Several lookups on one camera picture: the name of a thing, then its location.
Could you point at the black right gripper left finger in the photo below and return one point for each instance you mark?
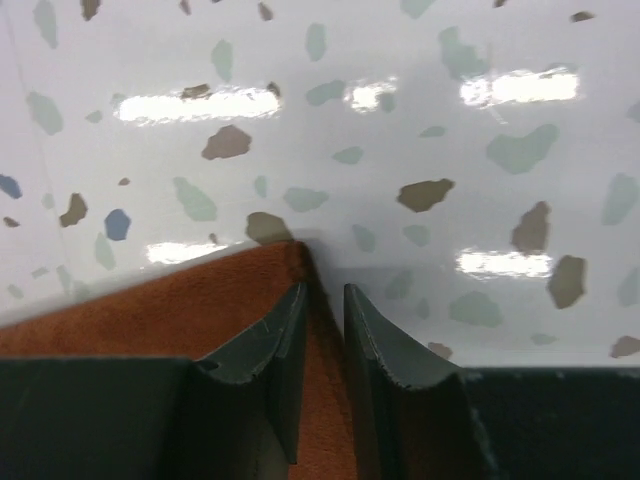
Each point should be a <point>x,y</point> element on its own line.
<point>233,413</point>

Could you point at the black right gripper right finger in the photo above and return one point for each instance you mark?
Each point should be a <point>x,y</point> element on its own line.
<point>416,415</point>

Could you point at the brown towel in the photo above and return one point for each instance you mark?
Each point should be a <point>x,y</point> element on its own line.
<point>193,311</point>

